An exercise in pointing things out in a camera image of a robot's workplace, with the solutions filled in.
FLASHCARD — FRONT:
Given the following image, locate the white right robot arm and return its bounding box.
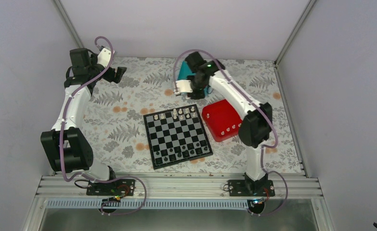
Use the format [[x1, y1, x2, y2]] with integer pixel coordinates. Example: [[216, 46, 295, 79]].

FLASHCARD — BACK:
[[184, 49, 273, 196]]

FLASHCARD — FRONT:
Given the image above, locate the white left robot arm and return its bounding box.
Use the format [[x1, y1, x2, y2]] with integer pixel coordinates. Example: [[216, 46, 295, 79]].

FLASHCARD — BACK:
[[40, 46, 127, 195]]

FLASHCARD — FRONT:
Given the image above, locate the teal square box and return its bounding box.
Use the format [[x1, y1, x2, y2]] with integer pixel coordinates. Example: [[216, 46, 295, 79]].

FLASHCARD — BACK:
[[177, 61, 195, 80]]

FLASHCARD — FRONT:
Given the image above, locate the red piece tray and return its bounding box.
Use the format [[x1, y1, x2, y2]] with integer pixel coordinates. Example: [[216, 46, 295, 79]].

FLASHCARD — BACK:
[[202, 100, 242, 142]]

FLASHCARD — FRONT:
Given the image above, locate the black white chessboard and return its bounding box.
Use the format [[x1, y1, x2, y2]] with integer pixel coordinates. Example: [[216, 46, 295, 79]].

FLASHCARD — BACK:
[[143, 104, 213, 170]]

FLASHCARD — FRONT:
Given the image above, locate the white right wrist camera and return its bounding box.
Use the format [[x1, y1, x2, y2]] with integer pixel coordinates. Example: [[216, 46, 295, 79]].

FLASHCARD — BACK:
[[174, 79, 193, 95]]

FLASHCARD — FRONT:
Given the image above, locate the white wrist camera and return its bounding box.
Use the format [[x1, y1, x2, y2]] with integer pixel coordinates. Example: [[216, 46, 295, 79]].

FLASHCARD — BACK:
[[97, 46, 116, 68], [174, 79, 193, 95]]

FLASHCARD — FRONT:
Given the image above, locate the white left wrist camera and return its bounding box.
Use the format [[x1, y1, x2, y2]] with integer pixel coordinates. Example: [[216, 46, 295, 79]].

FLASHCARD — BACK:
[[97, 46, 116, 68]]

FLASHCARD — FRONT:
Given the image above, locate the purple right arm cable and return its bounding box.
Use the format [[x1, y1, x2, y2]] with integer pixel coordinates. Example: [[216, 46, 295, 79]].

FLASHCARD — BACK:
[[172, 49, 289, 217]]

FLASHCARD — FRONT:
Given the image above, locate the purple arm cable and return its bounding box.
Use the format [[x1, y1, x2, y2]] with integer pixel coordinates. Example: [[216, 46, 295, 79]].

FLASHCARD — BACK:
[[58, 36, 147, 217], [172, 49, 289, 217]]

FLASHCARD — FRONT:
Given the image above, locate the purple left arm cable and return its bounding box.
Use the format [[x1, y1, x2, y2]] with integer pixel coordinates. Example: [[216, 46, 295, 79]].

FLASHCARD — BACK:
[[58, 36, 147, 217]]

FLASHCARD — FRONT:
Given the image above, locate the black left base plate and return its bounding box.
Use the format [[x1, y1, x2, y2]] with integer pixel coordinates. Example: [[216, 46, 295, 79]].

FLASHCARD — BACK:
[[86, 179, 136, 197]]

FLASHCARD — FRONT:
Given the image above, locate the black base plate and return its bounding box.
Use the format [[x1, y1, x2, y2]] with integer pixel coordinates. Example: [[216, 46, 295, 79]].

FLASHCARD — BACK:
[[86, 179, 136, 197], [227, 180, 275, 197]]

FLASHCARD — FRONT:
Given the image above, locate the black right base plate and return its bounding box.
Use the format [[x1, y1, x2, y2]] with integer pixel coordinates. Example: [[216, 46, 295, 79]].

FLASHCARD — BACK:
[[227, 180, 275, 197]]

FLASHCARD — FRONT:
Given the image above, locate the aluminium rail frame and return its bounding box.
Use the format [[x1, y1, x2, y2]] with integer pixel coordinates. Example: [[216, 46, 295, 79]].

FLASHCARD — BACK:
[[36, 173, 323, 199]]

